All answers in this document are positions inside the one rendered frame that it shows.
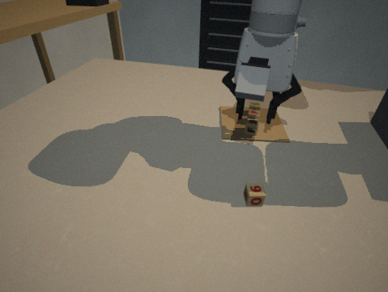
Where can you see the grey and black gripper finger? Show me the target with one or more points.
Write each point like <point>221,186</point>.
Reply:
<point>227,81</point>
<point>281,98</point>

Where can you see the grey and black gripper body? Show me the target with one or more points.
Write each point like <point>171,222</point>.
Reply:
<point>275,47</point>

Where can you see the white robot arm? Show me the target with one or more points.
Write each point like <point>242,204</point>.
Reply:
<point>272,16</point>

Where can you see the tan flat mat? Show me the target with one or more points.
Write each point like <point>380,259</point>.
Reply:
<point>233,128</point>

